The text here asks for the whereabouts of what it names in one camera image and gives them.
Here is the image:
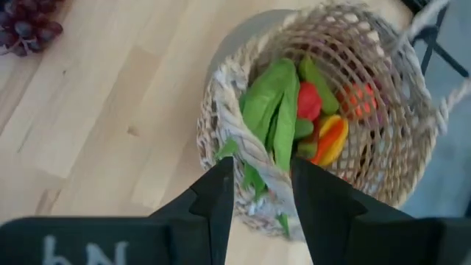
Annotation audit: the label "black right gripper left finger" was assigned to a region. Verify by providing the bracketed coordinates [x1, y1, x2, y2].
[0, 157, 236, 265]

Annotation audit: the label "bumpy green cucumber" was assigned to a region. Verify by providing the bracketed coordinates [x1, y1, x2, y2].
[297, 54, 340, 116]

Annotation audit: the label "red bell pepper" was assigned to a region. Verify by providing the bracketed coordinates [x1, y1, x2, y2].
[297, 81, 323, 121]

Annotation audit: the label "small orange pumpkin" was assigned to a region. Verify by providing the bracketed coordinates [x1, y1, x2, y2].
[336, 82, 378, 121]

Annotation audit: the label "green lettuce leaf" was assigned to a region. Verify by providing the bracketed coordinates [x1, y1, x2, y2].
[215, 57, 301, 236]

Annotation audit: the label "dark red chili pepper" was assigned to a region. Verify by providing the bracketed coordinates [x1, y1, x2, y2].
[296, 124, 320, 160]

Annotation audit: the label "woven straw basket rope handles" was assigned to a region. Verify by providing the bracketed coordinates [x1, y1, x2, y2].
[196, 0, 471, 244]

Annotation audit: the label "red grape bunch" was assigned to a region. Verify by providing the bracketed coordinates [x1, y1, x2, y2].
[0, 0, 64, 57]

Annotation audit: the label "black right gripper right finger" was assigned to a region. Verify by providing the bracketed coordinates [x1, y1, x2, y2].
[291, 158, 471, 265]

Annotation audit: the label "orange carrot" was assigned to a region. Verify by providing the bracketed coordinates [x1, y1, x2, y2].
[311, 119, 345, 165]

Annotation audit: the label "grey round mat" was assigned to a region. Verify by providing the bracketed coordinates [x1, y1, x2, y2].
[205, 9, 295, 85]

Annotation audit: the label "yellow starfruit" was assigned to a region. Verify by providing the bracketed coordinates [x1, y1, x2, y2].
[311, 114, 350, 169]

